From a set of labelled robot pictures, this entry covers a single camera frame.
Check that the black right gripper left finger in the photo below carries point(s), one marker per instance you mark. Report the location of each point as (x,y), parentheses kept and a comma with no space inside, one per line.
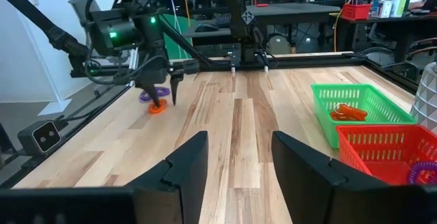
(191,183)

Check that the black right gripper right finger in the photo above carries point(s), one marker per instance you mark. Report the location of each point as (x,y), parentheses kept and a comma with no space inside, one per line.
(307,183)

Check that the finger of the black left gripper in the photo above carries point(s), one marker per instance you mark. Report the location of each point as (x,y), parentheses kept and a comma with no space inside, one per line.
(153,96)
(175,84)

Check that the silver aluminium extrusion piece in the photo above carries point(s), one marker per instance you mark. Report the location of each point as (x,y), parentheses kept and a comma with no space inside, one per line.
(133,60)

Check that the green screen panel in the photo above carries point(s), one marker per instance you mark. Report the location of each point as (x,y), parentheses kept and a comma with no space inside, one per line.
(177,46)

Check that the grey office desk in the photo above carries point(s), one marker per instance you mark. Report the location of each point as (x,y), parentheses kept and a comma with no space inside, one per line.
(211,37)

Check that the green plastic basket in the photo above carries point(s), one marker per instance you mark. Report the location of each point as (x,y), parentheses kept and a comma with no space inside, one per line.
(326,125)

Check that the black computer mouse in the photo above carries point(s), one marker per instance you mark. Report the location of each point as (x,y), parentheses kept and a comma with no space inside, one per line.
(206,28)

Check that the black keyboard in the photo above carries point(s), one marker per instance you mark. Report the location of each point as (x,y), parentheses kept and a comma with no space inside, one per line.
(223,20)

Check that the red plastic basket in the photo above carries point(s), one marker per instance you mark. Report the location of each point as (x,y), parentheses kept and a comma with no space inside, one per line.
(375,128)

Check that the grey office chair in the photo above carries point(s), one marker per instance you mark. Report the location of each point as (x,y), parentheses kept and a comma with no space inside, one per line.
(76,7)

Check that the white partition foot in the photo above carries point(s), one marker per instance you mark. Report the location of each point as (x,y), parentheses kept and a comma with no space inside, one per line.
(56,109)

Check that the grey backpack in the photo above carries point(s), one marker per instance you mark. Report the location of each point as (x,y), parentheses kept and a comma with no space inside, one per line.
(279,44)

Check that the white geometric plant pot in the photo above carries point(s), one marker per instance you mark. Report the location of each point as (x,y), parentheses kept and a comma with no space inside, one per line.
(426,97)

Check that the black office chair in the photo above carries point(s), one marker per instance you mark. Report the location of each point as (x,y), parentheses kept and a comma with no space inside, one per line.
(401,65)

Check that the red desk organiser box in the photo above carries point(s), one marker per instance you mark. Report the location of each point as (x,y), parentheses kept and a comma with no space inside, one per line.
(356,12)

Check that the white carton box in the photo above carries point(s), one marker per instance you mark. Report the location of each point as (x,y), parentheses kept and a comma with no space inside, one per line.
(385,9)

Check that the teal carton box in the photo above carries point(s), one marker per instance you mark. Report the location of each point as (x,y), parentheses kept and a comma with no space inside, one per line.
(399,3)

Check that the black laptop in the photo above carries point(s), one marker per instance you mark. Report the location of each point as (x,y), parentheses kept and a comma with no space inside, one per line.
(431,2)

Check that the black table-level camera box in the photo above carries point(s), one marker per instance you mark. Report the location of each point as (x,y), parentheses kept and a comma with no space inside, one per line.
(46,137)

